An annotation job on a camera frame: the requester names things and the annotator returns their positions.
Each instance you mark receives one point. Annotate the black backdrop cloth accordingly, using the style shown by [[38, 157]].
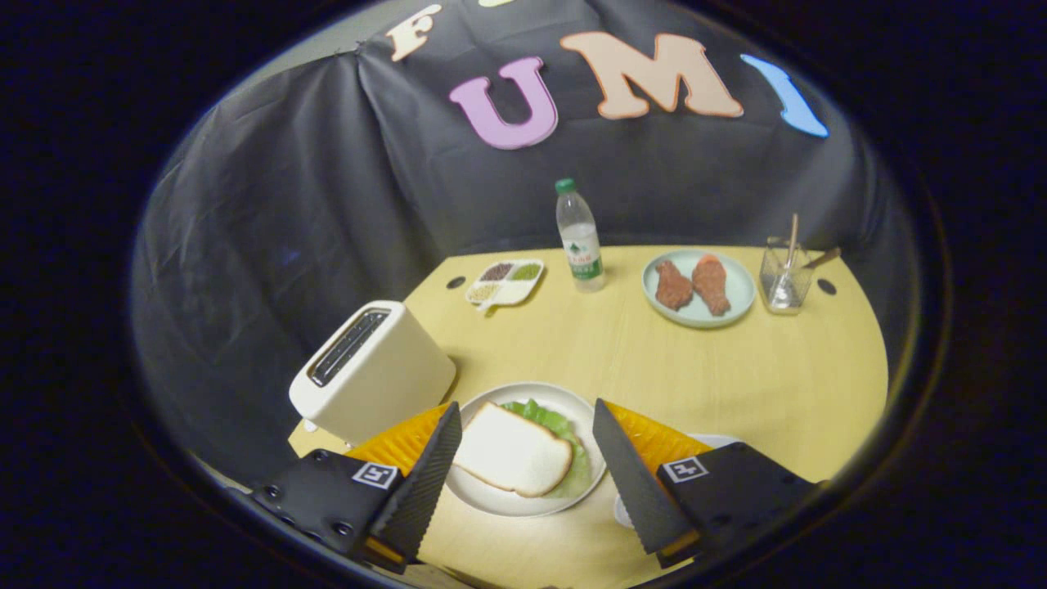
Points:
[[286, 204]]

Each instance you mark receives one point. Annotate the green lettuce leaf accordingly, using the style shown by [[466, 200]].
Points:
[[564, 425]]

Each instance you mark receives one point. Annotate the white oval plate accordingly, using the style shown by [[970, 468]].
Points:
[[720, 441]]

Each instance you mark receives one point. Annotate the white divided bean dish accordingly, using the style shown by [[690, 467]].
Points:
[[511, 290]]

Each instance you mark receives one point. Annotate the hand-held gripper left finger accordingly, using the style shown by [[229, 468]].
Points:
[[425, 491]]

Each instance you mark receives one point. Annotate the wooden stick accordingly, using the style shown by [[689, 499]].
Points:
[[792, 237], [822, 258]]

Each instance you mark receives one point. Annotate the plain white bread slice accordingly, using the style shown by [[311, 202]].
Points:
[[511, 450]]

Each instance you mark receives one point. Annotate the pale green plate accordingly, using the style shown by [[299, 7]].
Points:
[[740, 290]]

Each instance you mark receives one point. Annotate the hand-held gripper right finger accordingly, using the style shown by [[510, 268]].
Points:
[[634, 491]]

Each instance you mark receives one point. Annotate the beige round plate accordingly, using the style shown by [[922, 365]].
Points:
[[491, 501]]

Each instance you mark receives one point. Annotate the brown fried meat piece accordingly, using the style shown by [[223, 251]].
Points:
[[712, 285], [673, 286]]

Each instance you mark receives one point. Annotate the clear glass utensil holder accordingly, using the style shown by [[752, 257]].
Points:
[[784, 290]]

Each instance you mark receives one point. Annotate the clear green-capped water bottle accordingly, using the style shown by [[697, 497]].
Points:
[[582, 245]]

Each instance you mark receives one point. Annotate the white toaster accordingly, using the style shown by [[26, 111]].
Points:
[[393, 384]]

